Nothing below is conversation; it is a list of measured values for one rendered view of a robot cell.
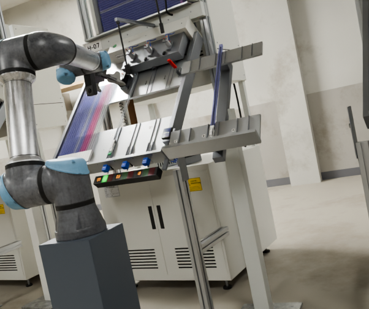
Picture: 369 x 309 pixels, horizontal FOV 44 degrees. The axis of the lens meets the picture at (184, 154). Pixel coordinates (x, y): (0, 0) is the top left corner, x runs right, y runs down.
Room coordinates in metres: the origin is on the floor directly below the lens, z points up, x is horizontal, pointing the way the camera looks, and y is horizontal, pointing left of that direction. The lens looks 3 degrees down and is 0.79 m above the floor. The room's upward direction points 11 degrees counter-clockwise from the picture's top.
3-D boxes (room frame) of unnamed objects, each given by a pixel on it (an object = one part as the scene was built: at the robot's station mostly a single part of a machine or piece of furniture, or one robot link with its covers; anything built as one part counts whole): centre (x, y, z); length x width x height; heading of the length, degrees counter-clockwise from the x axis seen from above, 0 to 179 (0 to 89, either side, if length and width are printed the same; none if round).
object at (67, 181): (1.35, 0.35, 0.72); 0.13 x 0.12 x 0.14; 81
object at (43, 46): (1.63, 0.31, 1.12); 0.49 x 0.11 x 0.12; 171
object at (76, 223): (1.34, 0.35, 0.60); 0.15 x 0.15 x 0.10
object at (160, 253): (2.54, 0.03, 0.31); 0.70 x 0.65 x 0.62; 58
